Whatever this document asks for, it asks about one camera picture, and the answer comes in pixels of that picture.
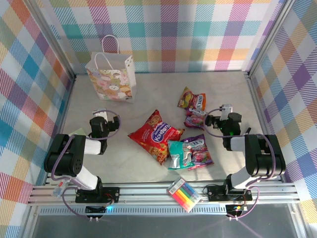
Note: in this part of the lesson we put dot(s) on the orange fruits candy bag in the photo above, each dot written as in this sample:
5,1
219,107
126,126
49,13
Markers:
190,99

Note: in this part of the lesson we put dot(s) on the large purple berries candy bag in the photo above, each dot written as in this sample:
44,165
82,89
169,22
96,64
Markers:
201,153

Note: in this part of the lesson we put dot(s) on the animal print paper bag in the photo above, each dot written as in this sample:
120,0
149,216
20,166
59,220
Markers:
111,84

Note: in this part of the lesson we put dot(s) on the red cookie snack bag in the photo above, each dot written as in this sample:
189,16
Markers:
153,134

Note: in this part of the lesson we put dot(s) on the teal striped candy bag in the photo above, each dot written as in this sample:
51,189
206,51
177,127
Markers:
177,153

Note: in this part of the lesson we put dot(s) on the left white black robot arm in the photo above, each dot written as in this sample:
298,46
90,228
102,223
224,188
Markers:
64,158

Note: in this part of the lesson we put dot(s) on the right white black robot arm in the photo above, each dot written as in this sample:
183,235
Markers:
265,156

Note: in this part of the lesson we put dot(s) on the small purple berries candy bag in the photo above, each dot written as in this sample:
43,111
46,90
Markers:
193,120

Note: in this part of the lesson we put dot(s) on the green sticky note pad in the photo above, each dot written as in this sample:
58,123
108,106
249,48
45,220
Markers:
79,131

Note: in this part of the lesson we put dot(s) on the small clear plastic piece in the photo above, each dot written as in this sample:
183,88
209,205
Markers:
59,189

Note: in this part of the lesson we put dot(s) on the pack of coloured markers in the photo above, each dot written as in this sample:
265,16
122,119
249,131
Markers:
184,194

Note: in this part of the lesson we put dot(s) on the left controller board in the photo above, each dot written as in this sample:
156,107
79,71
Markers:
95,210

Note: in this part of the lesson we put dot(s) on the controller board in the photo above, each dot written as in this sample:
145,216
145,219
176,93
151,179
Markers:
237,208
95,210

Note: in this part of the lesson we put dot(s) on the right controller board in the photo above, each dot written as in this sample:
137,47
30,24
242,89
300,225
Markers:
237,208

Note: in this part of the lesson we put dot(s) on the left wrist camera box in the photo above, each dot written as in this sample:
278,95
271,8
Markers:
101,114

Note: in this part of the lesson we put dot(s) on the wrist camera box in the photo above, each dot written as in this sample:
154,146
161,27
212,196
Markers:
101,114
226,110

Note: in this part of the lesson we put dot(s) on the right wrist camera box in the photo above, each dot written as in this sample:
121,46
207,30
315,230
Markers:
226,110

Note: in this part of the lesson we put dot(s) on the right aluminium side rail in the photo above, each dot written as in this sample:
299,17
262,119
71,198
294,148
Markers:
264,124

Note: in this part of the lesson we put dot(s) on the aluminium side rail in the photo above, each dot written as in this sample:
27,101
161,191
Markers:
65,104
264,124

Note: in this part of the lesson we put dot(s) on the left aluminium side rail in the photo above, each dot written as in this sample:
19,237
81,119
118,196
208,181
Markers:
65,104

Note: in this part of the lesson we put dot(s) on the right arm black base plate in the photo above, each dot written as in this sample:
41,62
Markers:
215,193

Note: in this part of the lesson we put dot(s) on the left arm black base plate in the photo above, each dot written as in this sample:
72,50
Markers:
111,194

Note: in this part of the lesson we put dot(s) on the aluminium mounting rail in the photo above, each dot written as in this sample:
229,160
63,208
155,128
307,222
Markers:
148,196

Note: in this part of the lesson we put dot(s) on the right aluminium frame post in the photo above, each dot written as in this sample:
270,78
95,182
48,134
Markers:
268,37

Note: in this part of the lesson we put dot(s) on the aluminium frame post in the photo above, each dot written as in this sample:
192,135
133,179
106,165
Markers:
50,37
268,37

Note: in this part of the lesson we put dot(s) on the left aluminium frame post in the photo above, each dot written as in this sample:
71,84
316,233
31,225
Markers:
50,37

